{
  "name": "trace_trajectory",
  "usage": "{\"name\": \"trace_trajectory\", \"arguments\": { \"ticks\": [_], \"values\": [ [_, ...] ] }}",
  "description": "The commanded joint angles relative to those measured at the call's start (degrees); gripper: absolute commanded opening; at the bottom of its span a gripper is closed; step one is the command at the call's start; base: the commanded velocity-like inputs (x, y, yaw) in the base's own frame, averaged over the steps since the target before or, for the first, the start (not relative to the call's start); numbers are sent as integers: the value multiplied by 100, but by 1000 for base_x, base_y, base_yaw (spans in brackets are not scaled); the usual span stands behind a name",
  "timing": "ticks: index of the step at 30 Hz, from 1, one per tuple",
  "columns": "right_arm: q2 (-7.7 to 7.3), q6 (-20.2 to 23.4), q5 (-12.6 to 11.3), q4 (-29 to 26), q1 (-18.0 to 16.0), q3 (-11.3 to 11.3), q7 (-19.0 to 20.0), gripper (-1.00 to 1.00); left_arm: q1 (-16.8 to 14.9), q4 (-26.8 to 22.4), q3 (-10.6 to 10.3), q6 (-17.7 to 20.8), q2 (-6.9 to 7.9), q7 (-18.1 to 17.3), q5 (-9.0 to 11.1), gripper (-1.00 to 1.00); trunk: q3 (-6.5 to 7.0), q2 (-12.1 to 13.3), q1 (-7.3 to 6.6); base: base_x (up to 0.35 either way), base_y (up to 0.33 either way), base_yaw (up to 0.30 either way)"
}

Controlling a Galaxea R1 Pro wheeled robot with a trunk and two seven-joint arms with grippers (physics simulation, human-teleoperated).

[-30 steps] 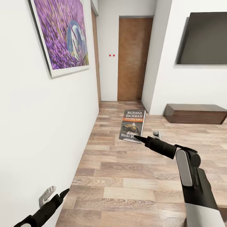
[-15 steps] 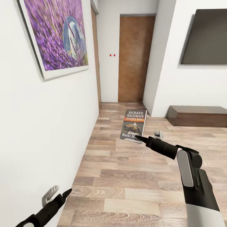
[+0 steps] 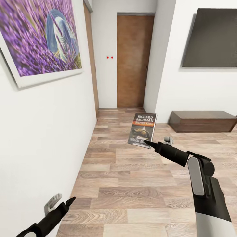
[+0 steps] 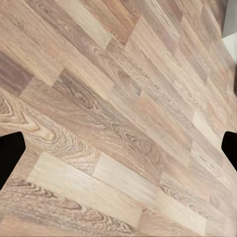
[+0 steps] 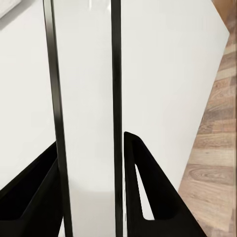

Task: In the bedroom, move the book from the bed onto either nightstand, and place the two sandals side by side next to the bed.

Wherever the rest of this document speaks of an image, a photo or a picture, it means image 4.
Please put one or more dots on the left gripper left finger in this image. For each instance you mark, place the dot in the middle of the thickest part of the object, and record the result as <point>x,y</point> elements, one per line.
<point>12,147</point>

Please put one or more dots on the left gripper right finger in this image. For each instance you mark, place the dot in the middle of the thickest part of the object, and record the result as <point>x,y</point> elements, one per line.
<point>229,147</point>

